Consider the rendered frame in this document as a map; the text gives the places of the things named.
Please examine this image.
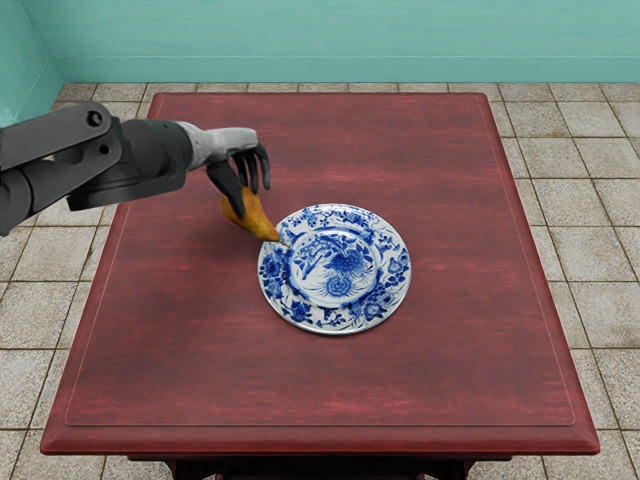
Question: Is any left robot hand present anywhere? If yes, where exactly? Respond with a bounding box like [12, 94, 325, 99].
[175, 121, 272, 220]

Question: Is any blue and white patterned plate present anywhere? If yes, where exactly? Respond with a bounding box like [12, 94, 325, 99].
[256, 202, 413, 337]

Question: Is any yellow pear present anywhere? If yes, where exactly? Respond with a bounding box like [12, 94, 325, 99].
[220, 185, 292, 249]

